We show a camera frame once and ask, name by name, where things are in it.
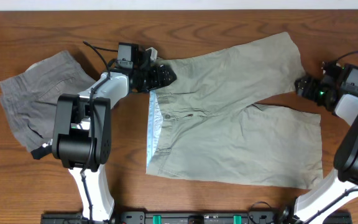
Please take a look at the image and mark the khaki green shorts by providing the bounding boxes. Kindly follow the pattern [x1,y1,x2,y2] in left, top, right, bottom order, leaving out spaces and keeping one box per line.
[146,32,323,189]

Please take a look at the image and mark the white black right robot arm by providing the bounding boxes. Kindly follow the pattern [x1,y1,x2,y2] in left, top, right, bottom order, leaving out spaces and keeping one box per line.
[277,75,358,223]

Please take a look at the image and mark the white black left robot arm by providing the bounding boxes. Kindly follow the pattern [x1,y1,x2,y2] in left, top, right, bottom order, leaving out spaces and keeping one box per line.
[52,59,177,223]

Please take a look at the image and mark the folded grey shorts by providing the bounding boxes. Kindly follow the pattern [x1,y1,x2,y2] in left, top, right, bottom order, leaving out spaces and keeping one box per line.
[0,51,95,152]

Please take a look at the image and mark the black patterned folded garment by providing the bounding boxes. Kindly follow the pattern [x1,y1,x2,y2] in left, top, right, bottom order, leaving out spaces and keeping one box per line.
[30,141,52,160]

